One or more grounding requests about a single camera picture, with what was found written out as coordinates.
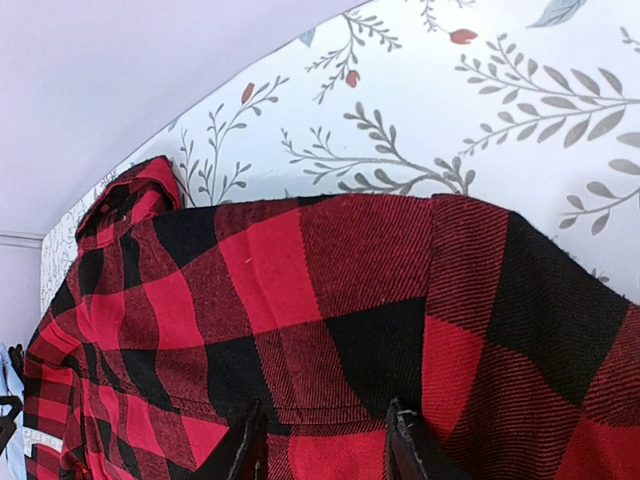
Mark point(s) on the light blue folded shirt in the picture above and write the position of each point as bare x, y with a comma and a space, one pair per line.
12, 364

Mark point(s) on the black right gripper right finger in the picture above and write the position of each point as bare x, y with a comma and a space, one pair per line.
412, 451

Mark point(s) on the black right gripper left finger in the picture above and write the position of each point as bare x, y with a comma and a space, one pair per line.
243, 451

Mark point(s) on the red black plaid shirt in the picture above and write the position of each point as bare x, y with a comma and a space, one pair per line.
171, 322

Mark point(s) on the floral patterned table mat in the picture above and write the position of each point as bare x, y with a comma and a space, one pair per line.
530, 105

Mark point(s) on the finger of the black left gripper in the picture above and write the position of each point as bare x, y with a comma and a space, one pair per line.
8, 425

